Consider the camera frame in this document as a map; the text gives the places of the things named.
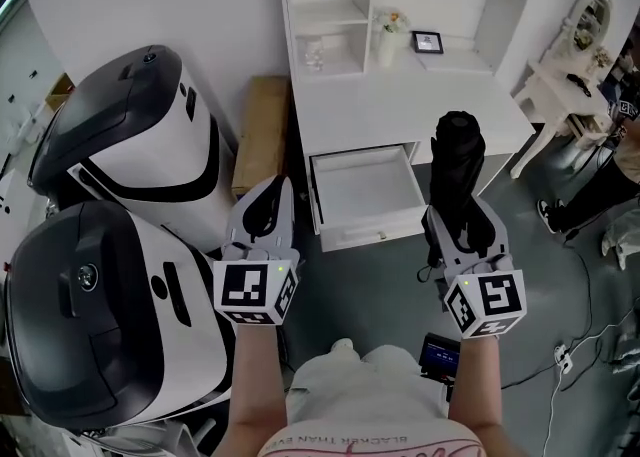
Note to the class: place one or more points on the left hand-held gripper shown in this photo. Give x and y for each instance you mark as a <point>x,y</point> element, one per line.
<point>245,290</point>

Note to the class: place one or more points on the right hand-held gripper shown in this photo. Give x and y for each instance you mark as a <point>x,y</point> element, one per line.
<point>492,300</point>

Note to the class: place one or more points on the black umbrella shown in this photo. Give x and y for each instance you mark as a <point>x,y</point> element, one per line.
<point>457,165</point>

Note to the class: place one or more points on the white drawer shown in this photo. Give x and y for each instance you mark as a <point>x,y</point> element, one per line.
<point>367,190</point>

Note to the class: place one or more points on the person's right forearm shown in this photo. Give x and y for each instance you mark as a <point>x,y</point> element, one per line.
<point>475,385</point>

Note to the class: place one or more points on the person's left forearm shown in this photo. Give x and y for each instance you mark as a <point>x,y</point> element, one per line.
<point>257,385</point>

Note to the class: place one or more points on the wooden crate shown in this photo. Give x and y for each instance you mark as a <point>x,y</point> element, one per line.
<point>262,130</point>

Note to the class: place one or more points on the black device with screen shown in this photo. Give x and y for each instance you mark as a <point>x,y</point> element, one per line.
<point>440,355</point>

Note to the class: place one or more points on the white and black robot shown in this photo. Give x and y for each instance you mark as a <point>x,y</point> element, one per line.
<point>145,135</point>
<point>90,315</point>

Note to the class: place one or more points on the white desk with shelves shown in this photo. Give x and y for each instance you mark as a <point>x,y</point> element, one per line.
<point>450,90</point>

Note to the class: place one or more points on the white power strip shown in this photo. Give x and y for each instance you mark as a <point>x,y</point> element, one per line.
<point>563,358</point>

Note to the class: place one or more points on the grey cloth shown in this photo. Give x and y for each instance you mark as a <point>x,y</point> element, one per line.
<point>622,242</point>

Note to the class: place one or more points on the clear glass ornament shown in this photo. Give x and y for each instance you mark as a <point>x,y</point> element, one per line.
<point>314,52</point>

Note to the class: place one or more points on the white vanity table with mirror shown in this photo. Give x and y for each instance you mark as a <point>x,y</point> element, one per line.
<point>565,80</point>

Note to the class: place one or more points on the person's light shirt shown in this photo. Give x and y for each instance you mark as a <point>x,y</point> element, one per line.
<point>365,395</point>

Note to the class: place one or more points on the white vase with flowers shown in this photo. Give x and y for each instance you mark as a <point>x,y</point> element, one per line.
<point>389,35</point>

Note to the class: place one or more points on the cardboard box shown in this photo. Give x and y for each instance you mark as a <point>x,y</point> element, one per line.
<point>60,90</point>

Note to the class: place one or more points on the black picture frame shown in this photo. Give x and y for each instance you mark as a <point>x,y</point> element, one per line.
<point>427,42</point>

